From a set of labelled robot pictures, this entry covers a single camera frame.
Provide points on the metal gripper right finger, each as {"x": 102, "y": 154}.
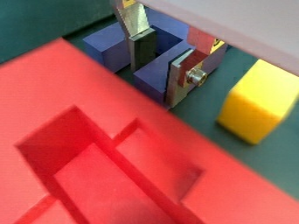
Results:
{"x": 186, "y": 67}

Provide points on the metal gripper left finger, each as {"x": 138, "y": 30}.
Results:
{"x": 141, "y": 35}

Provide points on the purple U-shaped block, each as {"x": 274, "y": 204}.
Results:
{"x": 106, "y": 47}

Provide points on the red board with cutouts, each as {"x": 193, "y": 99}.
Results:
{"x": 94, "y": 155}

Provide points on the yellow long bar block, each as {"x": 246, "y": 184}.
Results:
{"x": 259, "y": 102}

